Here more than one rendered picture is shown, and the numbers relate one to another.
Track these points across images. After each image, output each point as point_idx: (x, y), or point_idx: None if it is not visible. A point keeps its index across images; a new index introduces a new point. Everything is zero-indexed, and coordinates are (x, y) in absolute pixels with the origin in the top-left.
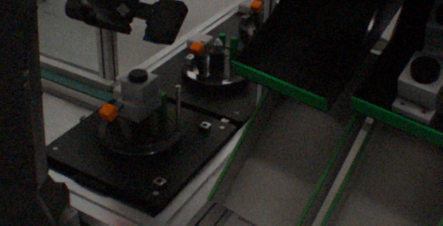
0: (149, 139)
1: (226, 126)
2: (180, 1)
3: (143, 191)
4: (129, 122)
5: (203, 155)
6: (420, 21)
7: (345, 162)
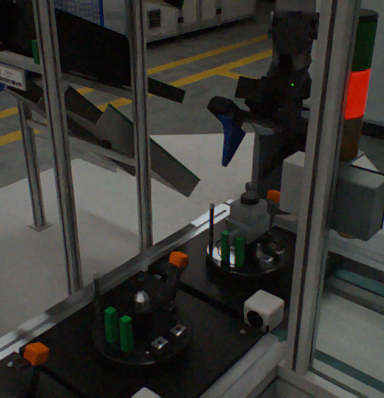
0: None
1: (158, 265)
2: (214, 97)
3: None
4: (259, 256)
5: (190, 242)
6: None
7: (19, 321)
